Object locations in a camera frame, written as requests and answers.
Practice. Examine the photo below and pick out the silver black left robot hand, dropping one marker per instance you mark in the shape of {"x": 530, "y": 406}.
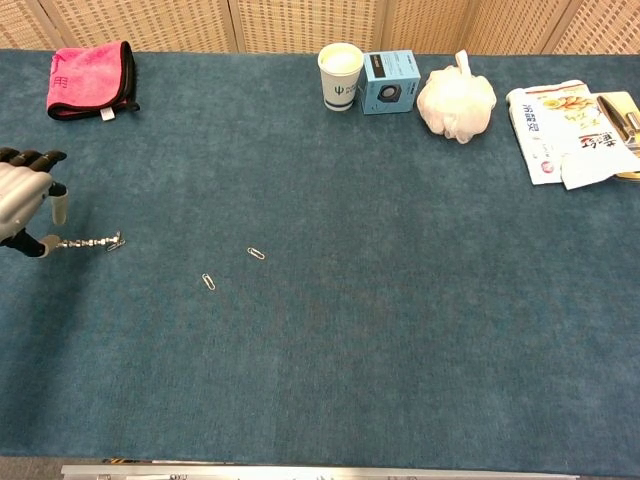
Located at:
{"x": 20, "y": 195}

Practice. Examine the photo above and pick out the silver magnetic bead rod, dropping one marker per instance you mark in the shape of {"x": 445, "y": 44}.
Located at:
{"x": 82, "y": 244}

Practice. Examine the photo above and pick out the pink towel with black trim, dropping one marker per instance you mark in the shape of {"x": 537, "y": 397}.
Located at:
{"x": 85, "y": 80}

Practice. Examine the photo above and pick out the woven rattan folding screen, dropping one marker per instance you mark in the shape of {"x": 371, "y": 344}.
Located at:
{"x": 300, "y": 25}

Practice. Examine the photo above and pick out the white paper cup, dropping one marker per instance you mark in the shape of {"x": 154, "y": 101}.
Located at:
{"x": 340, "y": 82}

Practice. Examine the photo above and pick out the teal felt table cover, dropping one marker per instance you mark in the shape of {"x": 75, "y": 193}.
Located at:
{"x": 350, "y": 310}

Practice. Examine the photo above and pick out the light blue speaker box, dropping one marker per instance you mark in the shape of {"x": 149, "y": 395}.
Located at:
{"x": 395, "y": 75}

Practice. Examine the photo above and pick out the white mesh bath pouf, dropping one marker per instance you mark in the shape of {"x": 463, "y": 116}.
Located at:
{"x": 455, "y": 105}

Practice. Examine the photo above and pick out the white printed snack bag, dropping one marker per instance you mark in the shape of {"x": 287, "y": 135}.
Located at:
{"x": 540, "y": 130}

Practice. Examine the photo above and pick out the white bag with red print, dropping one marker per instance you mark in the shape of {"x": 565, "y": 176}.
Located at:
{"x": 595, "y": 160}

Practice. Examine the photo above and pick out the aluminium profile rail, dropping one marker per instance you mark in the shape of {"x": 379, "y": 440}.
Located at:
{"x": 300, "y": 472}

